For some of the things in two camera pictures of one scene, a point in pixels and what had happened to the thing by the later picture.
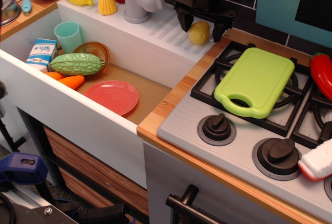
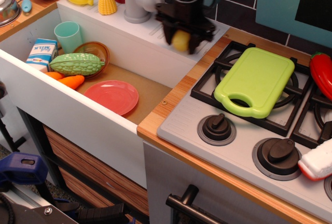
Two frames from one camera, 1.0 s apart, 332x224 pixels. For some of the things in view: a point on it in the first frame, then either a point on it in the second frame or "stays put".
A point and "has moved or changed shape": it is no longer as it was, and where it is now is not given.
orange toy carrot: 73,82 stays put
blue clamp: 23,168 stays put
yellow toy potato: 199,32 has moved or changed shape
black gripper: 208,5 -> 180,16
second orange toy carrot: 55,75 stays put
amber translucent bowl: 95,48 stays put
